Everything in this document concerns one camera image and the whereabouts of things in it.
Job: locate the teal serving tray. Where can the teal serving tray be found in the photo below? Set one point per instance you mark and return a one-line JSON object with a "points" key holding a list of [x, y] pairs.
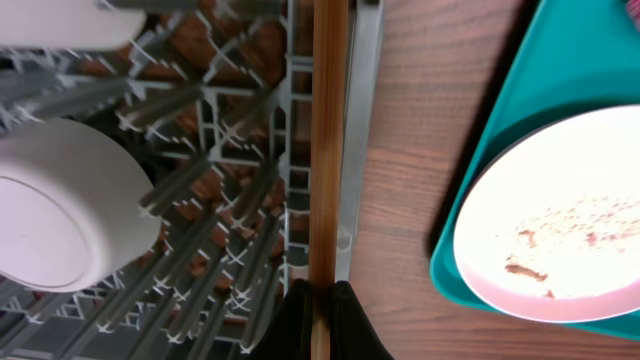
{"points": [[576, 57]]}

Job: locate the wooden chopstick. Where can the wooden chopstick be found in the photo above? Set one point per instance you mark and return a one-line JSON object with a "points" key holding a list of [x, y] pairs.
{"points": [[330, 45]]}

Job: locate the large white round plate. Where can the large white round plate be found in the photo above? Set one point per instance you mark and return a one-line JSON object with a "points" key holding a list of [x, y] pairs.
{"points": [[550, 229]]}

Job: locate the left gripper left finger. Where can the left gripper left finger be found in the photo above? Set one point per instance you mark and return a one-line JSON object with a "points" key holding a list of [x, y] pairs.
{"points": [[288, 336]]}

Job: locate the white cup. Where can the white cup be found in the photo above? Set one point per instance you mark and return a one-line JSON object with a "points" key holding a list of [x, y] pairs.
{"points": [[67, 24]]}

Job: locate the grey plastic dish rack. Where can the grey plastic dish rack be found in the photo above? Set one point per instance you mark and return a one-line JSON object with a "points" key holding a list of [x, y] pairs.
{"points": [[213, 99]]}

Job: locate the red snack wrapper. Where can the red snack wrapper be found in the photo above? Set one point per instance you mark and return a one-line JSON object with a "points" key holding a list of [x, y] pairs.
{"points": [[632, 8]]}

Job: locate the grey green bowl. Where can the grey green bowl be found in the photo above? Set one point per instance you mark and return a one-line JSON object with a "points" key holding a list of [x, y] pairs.
{"points": [[69, 206]]}

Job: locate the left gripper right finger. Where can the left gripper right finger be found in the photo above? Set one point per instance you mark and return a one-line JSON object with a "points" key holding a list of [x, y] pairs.
{"points": [[352, 335]]}

